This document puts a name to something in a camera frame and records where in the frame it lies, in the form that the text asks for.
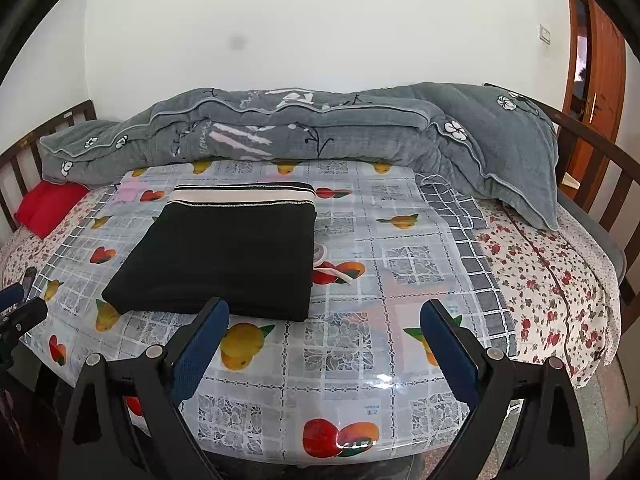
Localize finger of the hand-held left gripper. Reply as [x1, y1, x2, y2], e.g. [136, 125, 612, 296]
[0, 298, 49, 343]
[0, 266, 39, 313]

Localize red pillow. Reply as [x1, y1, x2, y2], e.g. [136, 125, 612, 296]
[14, 181, 91, 239]

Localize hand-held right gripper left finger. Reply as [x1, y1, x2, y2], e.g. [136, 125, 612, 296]
[57, 297, 231, 480]

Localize grey mattress pad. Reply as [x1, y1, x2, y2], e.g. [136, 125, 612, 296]
[557, 192, 629, 286]

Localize grey floral pillow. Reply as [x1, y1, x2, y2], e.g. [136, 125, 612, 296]
[410, 81, 561, 232]

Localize fruit print plastic tablecloth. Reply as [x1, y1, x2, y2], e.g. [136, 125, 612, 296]
[37, 159, 518, 461]

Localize black pants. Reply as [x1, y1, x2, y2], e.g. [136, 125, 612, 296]
[101, 181, 353, 323]

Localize brown wooden bed rail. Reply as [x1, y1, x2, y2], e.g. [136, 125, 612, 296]
[0, 99, 97, 233]
[482, 82, 640, 306]

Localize brown wooden door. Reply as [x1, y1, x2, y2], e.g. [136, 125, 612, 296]
[559, 0, 629, 192]

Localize red floral bedsheet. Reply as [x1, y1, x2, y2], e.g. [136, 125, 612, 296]
[0, 185, 623, 391]

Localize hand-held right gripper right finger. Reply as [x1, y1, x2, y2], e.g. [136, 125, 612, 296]
[419, 299, 592, 480]

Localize grey floral quilt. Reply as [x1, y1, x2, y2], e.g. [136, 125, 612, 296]
[39, 86, 453, 184]

